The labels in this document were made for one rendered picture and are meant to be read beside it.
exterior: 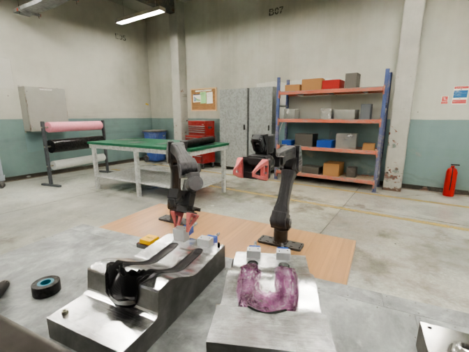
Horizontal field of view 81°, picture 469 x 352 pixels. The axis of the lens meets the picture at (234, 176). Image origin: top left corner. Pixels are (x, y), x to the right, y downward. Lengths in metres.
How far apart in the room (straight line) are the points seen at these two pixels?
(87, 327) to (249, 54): 6.77
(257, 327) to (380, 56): 5.84
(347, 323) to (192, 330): 0.43
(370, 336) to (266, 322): 0.32
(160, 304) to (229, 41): 7.08
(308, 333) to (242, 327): 0.14
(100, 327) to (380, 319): 0.75
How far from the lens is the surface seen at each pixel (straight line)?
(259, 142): 0.90
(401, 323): 0.99
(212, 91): 7.68
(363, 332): 0.91
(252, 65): 7.09
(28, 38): 7.87
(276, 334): 0.68
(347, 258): 1.26
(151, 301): 0.81
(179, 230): 1.10
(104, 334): 0.81
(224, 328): 0.69
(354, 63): 6.27
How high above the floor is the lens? 1.36
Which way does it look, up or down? 12 degrees down
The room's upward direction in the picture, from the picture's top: straight up
